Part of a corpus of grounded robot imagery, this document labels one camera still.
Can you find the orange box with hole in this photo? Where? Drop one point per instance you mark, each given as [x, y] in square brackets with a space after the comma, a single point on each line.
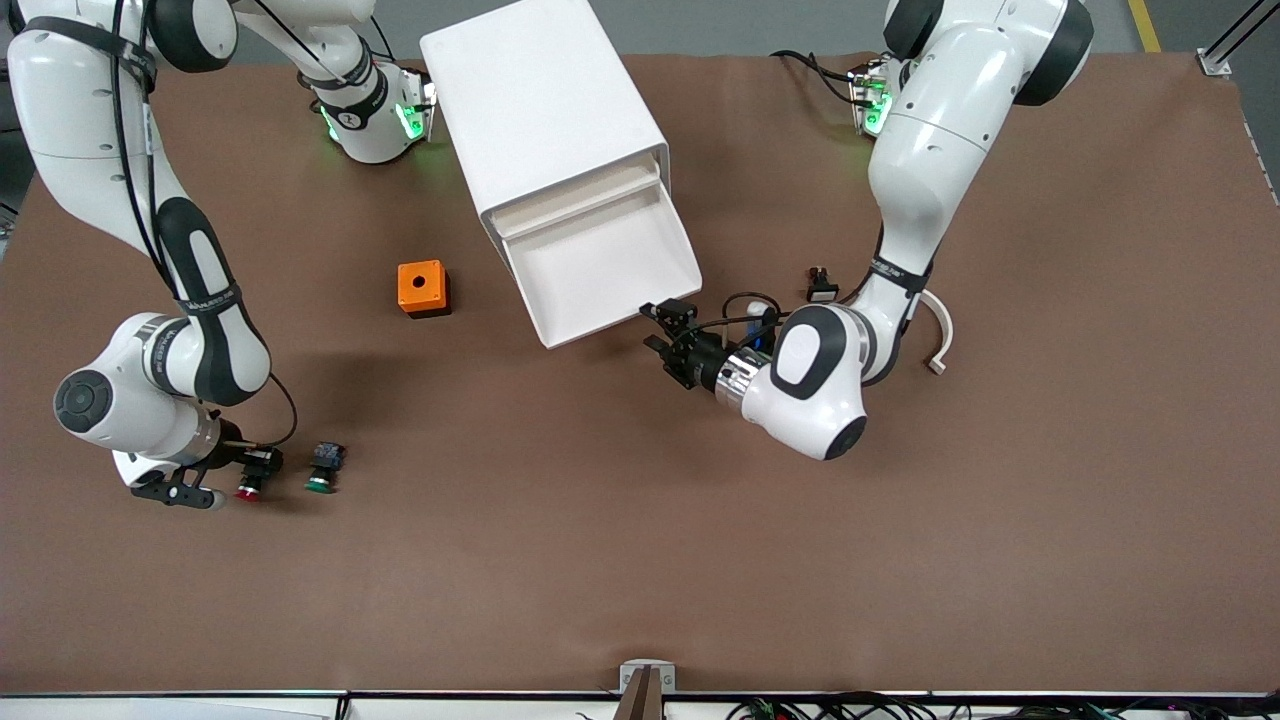
[412, 298]

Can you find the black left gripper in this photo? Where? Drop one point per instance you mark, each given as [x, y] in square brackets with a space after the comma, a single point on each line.
[700, 361]

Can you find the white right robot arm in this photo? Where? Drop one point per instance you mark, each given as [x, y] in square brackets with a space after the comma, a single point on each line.
[70, 120]

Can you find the white plastic drawer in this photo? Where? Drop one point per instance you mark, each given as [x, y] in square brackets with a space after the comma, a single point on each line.
[600, 270]

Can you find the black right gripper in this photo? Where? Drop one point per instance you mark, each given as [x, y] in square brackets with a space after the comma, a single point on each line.
[237, 459]

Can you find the white table edge rail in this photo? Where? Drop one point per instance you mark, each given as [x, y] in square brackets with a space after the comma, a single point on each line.
[200, 708]

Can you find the white rectangular push-button switch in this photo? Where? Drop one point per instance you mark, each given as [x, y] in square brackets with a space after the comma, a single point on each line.
[822, 292]

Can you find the yellow floor tape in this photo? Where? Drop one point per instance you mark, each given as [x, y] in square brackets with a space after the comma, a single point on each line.
[1145, 25]

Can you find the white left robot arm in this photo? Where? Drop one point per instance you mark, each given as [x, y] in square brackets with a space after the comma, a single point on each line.
[940, 130]

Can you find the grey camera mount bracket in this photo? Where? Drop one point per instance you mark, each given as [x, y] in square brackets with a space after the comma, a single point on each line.
[630, 675]

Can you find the white drawer cabinet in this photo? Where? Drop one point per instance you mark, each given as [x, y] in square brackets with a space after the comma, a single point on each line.
[530, 90]

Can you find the green push button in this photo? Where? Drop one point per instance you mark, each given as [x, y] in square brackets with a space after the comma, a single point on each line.
[320, 485]

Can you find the aluminium frame profile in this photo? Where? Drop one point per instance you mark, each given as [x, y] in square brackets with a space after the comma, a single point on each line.
[1214, 62]

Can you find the red push button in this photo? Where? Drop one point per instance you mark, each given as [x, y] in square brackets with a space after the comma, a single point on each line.
[248, 492]

